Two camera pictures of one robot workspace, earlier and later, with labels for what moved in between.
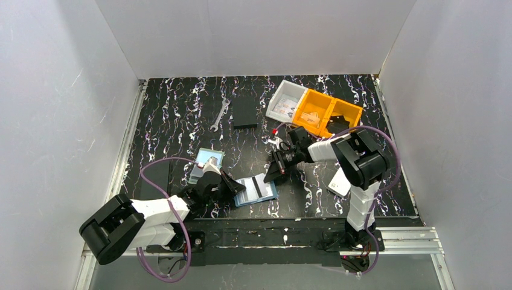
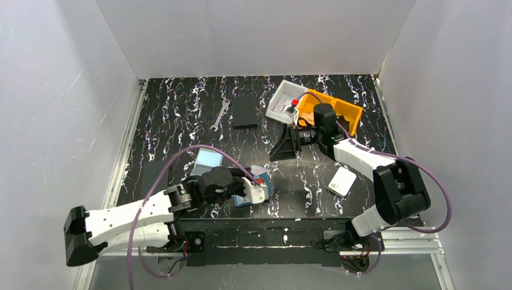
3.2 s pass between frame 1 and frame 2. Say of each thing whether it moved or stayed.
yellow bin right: stayed
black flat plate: stayed
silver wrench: stayed
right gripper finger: moved
